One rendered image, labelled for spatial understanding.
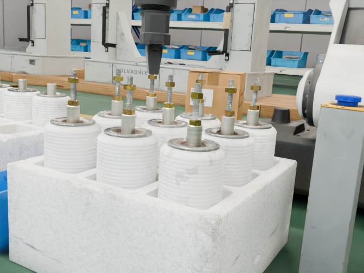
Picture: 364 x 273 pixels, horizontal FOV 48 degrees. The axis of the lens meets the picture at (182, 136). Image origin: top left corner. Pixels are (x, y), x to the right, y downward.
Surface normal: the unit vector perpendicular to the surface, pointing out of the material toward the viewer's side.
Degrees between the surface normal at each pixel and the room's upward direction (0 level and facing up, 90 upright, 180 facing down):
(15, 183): 90
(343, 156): 90
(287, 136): 46
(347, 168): 90
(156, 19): 90
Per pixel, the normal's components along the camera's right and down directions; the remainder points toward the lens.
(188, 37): -0.51, 0.15
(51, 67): 0.86, 0.15
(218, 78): -0.23, 0.18
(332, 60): -0.32, -0.58
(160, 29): 0.19, 0.21
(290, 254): 0.06, -0.98
